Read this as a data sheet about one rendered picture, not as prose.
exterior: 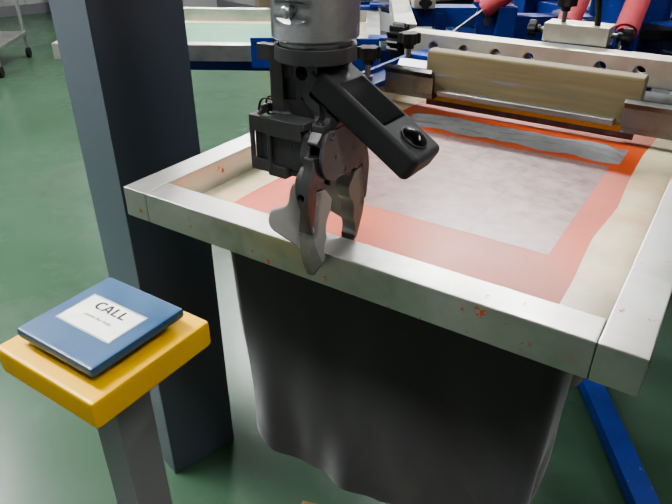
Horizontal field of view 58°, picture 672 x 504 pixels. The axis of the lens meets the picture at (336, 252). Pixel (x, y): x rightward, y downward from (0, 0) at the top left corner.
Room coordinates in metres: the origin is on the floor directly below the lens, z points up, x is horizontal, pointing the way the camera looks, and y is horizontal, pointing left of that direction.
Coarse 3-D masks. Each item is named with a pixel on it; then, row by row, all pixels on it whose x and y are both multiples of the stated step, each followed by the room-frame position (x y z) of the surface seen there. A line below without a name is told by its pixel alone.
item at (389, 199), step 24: (480, 120) 1.03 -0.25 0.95; (504, 120) 1.03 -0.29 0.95; (456, 144) 0.91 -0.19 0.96; (480, 144) 0.91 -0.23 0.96; (384, 168) 0.81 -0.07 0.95; (432, 168) 0.81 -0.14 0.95; (456, 168) 0.81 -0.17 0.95; (264, 192) 0.73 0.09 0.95; (288, 192) 0.73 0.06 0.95; (384, 192) 0.73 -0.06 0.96; (408, 192) 0.73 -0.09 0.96; (432, 192) 0.73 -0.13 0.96; (336, 216) 0.66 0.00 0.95; (384, 216) 0.66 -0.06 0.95; (360, 240) 0.60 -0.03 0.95
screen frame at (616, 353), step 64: (128, 192) 0.67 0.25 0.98; (192, 192) 0.65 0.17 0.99; (256, 256) 0.56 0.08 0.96; (384, 256) 0.51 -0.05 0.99; (640, 256) 0.51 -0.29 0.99; (448, 320) 0.44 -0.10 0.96; (512, 320) 0.41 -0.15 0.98; (576, 320) 0.40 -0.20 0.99; (640, 320) 0.40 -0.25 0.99; (640, 384) 0.35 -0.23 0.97
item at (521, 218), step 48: (624, 144) 0.91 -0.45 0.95; (480, 192) 0.73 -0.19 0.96; (528, 192) 0.73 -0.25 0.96; (576, 192) 0.73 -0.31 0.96; (384, 240) 0.60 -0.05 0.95; (432, 240) 0.60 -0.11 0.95; (480, 240) 0.60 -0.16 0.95; (528, 240) 0.60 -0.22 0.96; (576, 240) 0.60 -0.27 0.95; (528, 288) 0.50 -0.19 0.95
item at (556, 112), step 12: (444, 96) 1.07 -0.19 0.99; (456, 96) 1.05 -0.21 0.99; (468, 96) 1.04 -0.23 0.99; (480, 96) 1.04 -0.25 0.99; (516, 108) 0.99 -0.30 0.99; (528, 108) 0.98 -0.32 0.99; (540, 108) 0.97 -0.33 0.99; (552, 108) 0.97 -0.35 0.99; (588, 120) 0.93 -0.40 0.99; (600, 120) 0.92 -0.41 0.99; (612, 120) 0.91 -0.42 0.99
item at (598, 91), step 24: (432, 48) 1.11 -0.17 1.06; (456, 72) 1.07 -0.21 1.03; (480, 72) 1.05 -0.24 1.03; (504, 72) 1.02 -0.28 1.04; (528, 72) 1.00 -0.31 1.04; (552, 72) 0.98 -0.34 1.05; (576, 72) 0.96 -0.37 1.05; (600, 72) 0.94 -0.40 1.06; (624, 72) 0.94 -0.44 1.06; (504, 96) 1.02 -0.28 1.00; (528, 96) 1.00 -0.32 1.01; (552, 96) 0.98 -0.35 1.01; (576, 96) 0.96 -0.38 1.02; (600, 96) 0.94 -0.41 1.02; (624, 96) 0.92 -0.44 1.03
